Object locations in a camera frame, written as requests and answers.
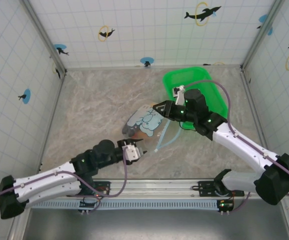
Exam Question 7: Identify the clear elephant print zip-top bag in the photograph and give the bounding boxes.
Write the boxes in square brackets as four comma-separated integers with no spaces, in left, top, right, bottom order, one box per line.
[121,103,183,155]

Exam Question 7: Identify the green plastic mesh basket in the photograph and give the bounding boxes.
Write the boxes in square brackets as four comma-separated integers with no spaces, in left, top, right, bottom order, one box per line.
[162,66,229,131]

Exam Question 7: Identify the left black controller board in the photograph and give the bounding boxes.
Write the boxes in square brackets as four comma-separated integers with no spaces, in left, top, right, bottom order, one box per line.
[78,191,105,214]

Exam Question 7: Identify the black controller board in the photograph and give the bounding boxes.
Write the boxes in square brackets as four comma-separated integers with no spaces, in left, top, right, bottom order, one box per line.
[216,199,235,213]
[78,191,105,214]

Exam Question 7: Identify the grey metal sheet panel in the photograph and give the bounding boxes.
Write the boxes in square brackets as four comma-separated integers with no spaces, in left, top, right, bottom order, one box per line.
[21,208,289,240]

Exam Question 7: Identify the right black controller board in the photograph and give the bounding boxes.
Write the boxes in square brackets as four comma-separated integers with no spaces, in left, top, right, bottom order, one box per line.
[216,199,235,213]

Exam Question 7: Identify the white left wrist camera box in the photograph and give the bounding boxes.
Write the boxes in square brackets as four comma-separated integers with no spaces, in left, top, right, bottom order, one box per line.
[121,144,143,165]

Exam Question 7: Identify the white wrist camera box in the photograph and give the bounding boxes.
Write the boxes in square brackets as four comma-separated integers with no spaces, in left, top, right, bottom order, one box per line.
[121,144,143,165]
[172,84,187,105]

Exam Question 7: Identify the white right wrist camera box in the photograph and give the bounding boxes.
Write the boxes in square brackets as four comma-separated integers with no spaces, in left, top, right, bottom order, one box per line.
[172,84,187,105]

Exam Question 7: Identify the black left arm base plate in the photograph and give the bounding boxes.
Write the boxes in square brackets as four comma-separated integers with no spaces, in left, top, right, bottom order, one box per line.
[90,180,111,198]

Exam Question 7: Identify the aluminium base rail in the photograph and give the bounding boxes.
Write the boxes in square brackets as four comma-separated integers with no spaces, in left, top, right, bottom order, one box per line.
[21,177,289,200]

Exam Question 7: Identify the aluminium rear frame bar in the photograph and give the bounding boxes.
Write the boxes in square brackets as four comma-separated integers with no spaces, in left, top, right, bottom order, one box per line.
[64,64,243,71]

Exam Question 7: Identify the white slotted cable duct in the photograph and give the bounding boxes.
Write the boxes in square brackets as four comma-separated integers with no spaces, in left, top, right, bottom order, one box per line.
[29,199,223,210]

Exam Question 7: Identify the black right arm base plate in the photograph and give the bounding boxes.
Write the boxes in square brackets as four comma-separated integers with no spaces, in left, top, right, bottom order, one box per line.
[198,180,245,197]

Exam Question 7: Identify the aluminium corner frame post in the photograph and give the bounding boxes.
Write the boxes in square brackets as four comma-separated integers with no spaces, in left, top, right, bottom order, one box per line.
[240,0,285,70]
[21,0,67,77]

